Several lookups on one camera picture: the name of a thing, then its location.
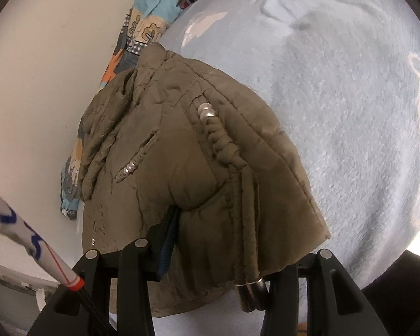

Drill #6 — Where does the light blue bed sheet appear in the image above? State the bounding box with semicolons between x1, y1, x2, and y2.
154;0;420;336

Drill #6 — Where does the patchwork cartoon print blanket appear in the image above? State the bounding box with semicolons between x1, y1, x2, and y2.
60;0;197;222

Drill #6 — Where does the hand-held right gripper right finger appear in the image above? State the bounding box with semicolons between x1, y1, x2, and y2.
262;248;389;336

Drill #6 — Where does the olive puffer jacket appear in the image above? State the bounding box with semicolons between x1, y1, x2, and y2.
78;42;332;319

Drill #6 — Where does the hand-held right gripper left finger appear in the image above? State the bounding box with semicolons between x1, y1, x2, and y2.
28;212;180;336

